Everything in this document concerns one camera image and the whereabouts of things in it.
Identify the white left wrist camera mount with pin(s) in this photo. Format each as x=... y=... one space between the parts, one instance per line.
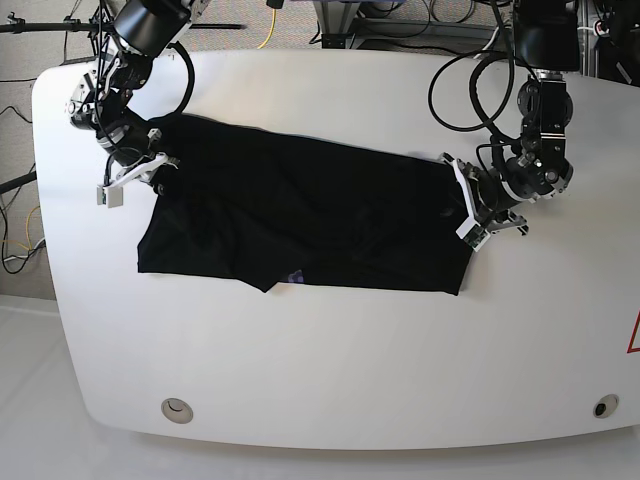
x=472 y=210

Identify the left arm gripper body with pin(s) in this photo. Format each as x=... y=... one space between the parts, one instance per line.
x=530 y=177

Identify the grommet hole with dark plug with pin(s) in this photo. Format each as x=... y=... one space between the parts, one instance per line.
x=606 y=406

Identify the empty silver grommet hole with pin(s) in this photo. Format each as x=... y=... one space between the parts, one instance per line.
x=177 y=411

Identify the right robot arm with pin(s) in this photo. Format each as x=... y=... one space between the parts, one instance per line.
x=126 y=51

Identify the black tripod stand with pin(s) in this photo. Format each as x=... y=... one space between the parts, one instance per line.
x=45 y=27

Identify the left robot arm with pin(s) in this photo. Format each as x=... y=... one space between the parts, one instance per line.
x=544 y=39

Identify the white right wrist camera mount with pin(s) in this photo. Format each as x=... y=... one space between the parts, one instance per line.
x=112 y=196

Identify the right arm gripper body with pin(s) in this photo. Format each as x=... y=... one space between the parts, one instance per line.
x=130 y=141

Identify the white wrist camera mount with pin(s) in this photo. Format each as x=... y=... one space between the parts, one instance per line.
x=112 y=196
x=472 y=210

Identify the black T-shirt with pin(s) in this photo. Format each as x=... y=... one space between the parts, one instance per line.
x=266 y=208

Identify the grey metal frame base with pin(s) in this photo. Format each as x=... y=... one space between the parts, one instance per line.
x=445 y=27

